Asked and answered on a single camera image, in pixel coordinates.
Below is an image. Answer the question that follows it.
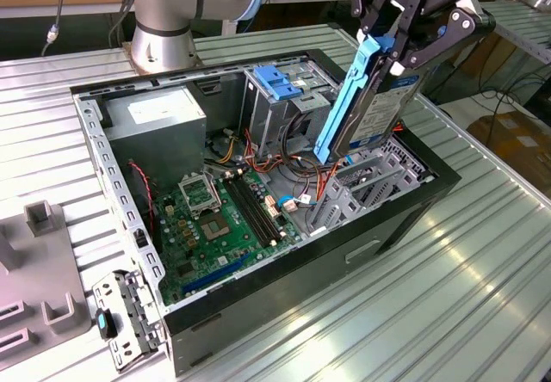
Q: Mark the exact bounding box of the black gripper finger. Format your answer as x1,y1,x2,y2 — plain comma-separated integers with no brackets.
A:
389,6,497,77
350,0,432,59

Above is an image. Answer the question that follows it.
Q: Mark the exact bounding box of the hard disk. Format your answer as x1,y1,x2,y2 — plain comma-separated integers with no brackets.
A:
313,33,421,166

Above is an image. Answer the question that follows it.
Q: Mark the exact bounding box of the metal disk bay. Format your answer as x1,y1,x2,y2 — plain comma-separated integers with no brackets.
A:
307,134,434,237

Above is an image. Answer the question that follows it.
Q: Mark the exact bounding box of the brown cardboard box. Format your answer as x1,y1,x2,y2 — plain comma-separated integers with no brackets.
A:
467,113,551,185

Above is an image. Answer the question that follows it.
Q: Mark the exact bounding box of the blue plastic drive latch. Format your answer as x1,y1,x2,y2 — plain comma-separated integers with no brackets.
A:
253,65,304,102

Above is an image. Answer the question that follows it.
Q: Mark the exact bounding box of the metal optical drive cage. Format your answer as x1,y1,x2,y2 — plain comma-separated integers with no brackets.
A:
238,57,345,159

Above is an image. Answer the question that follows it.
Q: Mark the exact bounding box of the pink motherboard connector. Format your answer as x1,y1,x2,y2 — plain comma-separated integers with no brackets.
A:
264,195,282,220

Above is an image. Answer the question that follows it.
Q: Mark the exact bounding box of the black RAM slot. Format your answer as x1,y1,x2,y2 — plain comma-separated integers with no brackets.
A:
224,176,269,248
231,176,276,246
243,173,288,242
237,175,282,243

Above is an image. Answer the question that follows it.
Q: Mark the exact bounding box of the metal socket cover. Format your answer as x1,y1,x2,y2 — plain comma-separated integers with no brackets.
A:
178,170,223,218

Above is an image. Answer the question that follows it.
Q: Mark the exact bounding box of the grey power supply unit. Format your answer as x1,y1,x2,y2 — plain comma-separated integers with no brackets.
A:
102,85,207,185

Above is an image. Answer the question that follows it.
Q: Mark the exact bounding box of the CPU socket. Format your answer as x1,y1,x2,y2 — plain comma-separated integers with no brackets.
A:
197,212,236,242

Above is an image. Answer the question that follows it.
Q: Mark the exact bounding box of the green motherboard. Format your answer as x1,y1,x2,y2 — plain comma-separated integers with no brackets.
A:
152,169,302,308

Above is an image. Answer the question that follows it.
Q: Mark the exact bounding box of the black open PC case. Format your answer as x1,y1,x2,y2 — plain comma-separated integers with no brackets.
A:
70,48,462,378

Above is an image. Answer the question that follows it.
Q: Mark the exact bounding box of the blue expansion slot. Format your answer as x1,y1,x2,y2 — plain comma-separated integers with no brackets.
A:
180,250,253,297

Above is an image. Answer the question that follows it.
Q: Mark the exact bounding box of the grey expansion card latch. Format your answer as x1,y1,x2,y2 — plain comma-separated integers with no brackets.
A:
92,269,169,373

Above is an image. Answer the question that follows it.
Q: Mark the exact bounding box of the grey parts rack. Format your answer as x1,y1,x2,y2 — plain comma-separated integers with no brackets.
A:
0,200,94,370

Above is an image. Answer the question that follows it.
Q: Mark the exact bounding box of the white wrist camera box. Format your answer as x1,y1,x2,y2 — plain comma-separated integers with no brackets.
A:
458,0,490,18

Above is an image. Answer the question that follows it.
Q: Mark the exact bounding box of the orange red wire bundle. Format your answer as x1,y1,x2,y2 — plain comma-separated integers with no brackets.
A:
243,127,341,205

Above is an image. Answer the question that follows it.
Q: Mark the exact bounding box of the yellow orange wire bundle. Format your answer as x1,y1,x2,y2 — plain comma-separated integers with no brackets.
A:
214,134,240,163

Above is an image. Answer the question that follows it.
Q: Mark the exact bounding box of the light blue board wire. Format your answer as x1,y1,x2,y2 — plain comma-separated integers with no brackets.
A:
277,194,318,211

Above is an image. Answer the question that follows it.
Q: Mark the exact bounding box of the red black fan wire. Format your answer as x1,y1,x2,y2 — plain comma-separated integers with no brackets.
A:
127,161,156,237

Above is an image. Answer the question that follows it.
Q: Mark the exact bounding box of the black cable silver connector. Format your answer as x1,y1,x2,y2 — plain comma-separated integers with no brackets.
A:
40,0,71,58

